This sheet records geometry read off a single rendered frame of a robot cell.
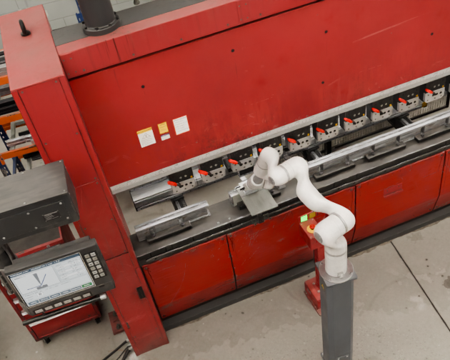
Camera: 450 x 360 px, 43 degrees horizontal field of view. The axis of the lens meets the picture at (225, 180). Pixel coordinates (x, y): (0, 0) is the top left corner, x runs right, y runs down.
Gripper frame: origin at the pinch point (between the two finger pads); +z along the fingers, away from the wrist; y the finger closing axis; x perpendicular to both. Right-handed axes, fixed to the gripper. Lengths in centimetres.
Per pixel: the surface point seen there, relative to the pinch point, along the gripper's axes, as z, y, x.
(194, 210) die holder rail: 6.1, 38.3, 1.4
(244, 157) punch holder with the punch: -17.4, -0.5, -17.1
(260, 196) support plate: -4.2, -3.6, 8.6
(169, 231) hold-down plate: 8, 58, 9
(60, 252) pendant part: -80, 115, 5
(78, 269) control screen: -71, 111, 15
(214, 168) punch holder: -17.0, 19.9, -16.7
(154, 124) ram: -52, 48, -47
